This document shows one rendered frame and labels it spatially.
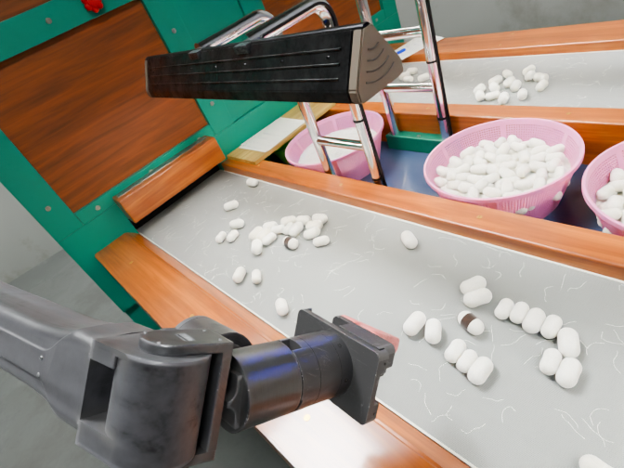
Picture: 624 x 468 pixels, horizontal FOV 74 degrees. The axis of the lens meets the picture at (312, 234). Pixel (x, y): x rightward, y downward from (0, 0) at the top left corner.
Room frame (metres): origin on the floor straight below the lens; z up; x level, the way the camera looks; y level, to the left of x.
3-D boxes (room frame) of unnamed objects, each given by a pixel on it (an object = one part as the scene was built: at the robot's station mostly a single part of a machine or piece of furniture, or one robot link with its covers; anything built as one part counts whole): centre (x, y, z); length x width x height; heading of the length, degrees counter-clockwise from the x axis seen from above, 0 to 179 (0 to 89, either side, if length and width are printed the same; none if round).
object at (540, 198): (0.62, -0.37, 0.72); 0.27 x 0.27 x 0.10
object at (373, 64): (0.72, 0.01, 1.08); 0.62 x 0.08 x 0.07; 29
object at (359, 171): (1.00, -0.16, 0.72); 0.27 x 0.27 x 0.10
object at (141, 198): (1.08, 0.27, 0.83); 0.30 x 0.06 x 0.07; 119
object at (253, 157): (1.19, -0.05, 0.77); 0.33 x 0.15 x 0.01; 119
